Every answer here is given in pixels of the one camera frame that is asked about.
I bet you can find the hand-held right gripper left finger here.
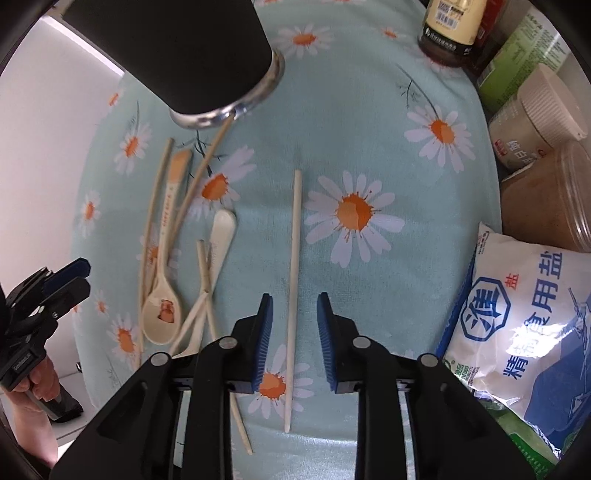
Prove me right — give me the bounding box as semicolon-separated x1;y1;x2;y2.
51;293;274;480

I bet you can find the black utensil holder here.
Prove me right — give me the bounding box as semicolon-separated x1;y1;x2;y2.
62;0;286;130

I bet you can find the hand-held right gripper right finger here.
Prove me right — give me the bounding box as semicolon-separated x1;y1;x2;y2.
317;292;548;480

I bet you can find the red liquid bottle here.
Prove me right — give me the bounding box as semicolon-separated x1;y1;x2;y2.
475;0;509;65

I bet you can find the person's left hand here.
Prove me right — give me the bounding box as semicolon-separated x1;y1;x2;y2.
9;356;62;416

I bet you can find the bear print cream spoon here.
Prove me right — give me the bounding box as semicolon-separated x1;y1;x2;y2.
141;150;193;345

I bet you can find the person's left forearm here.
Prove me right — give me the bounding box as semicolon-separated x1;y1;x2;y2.
0;401;60;472

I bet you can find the plain cream spoon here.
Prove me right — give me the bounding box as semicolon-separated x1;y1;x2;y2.
168;210;238;360

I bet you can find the soy sauce bottle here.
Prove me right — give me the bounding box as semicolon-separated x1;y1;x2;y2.
418;0;489;68

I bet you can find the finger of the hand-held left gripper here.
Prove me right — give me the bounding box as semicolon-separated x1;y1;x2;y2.
44;258;91;296
44;277;93;320

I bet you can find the daisy print tablecloth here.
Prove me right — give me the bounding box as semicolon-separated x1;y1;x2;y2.
69;0;504;480

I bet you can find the green plastic bag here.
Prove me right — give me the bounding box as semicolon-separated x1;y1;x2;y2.
480;401;562;480

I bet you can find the brown powder jar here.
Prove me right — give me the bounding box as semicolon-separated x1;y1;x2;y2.
501;141;591;254

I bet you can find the green label bottle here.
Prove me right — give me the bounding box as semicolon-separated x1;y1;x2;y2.
477;9;571;114

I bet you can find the cream chopstick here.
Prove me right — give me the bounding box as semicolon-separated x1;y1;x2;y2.
284;169;304;433
197;240;255;455
137;137;175;305
143;119;233;301
202;243;217;298

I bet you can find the white ribbed lid jar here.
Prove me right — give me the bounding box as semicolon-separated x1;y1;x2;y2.
488;64;591;174

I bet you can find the white blue salt bag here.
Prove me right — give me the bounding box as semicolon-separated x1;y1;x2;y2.
436;222;591;464

